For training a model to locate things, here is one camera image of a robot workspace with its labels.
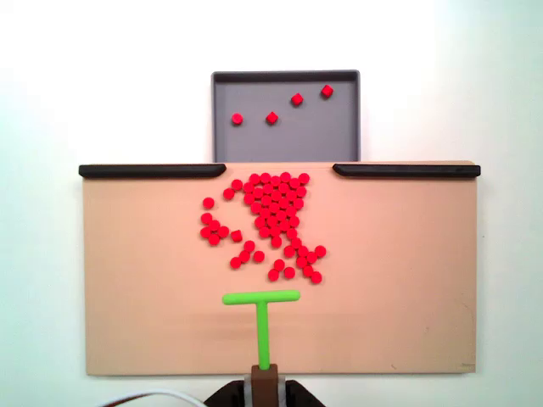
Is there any green T pusher brown handle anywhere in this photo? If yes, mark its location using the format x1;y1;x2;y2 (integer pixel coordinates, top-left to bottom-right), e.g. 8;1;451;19
221;289;301;407

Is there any beige board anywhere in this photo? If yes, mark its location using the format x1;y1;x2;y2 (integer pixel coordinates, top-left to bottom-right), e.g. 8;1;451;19
79;159;483;377

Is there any grey tray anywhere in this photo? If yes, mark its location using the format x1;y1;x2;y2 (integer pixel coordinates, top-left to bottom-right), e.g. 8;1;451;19
210;70;362;164

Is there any black rail strip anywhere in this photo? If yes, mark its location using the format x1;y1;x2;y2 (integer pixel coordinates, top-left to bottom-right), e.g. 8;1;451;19
332;163;482;179
78;164;227;180

